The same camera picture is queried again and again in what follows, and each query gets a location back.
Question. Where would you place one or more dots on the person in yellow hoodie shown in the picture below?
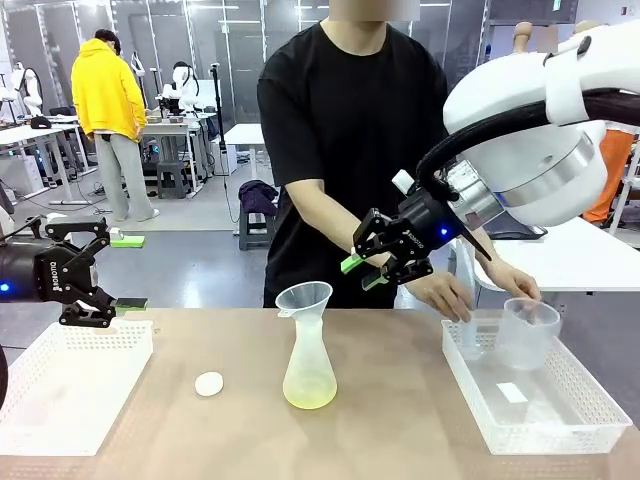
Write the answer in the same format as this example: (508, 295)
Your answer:
(105, 90)

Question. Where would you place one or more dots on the person's right hand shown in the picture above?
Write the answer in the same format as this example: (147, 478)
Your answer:
(442, 297)

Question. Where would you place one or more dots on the clear plastic graduated cylinder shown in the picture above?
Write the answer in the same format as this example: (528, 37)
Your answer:
(472, 335)

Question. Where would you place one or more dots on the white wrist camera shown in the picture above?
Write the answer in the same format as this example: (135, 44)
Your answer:
(55, 217)
(403, 181)

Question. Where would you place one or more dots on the white perforated plastic basket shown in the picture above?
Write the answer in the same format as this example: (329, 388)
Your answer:
(590, 400)
(75, 390)

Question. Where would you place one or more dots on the white round flask stopper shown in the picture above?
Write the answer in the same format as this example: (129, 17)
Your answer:
(209, 385)

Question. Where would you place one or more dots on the small white standing table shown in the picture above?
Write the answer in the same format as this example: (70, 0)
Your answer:
(245, 134)

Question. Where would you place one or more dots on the white humanoid robot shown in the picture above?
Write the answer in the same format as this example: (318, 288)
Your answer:
(182, 90)
(27, 90)

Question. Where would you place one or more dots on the translucent plastic conical flask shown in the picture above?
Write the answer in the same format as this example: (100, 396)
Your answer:
(310, 390)

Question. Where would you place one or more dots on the dark purple cloth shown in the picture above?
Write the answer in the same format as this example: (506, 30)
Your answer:
(257, 195)

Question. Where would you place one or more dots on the black camera stand pole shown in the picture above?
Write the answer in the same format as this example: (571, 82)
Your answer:
(222, 150)

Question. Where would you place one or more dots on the person's left hand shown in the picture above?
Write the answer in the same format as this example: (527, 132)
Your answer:
(522, 285)

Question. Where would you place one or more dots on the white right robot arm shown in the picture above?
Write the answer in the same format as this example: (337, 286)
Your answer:
(500, 90)

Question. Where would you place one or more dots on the grey plastic step stool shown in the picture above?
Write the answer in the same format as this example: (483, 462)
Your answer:
(172, 180)

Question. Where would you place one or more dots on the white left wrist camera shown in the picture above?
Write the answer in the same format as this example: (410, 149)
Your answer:
(55, 217)

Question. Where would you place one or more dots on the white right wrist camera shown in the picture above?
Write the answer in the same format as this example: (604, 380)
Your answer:
(403, 181)

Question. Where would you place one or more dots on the mannequin in grey hoodie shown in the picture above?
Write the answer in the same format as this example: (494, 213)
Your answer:
(523, 37)

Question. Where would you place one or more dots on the white desk with trays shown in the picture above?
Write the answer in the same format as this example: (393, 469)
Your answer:
(170, 127)

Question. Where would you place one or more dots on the clear plastic funnel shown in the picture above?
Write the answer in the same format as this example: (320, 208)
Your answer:
(302, 297)

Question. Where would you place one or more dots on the clear plastic beaker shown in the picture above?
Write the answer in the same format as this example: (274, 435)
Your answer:
(525, 345)

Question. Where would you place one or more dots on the black flat device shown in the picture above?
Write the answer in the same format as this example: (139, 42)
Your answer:
(520, 232)

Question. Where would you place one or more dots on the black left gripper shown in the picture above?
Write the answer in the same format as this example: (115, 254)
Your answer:
(35, 272)

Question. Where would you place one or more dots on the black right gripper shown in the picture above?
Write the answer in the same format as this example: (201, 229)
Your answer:
(430, 225)

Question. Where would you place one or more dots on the white background desk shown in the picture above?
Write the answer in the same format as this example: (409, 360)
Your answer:
(50, 131)

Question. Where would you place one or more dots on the grey stool under cloth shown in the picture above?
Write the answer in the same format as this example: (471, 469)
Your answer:
(257, 230)

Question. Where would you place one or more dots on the person's left forearm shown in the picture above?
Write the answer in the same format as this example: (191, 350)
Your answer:
(497, 267)

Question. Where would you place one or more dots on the mannequin in orange clothes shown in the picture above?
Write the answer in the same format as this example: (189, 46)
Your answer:
(605, 170)

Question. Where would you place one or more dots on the person in black t-shirt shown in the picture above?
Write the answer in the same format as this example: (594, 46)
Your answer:
(340, 125)

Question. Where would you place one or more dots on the person's right forearm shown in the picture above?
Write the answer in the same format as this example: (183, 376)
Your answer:
(330, 215)

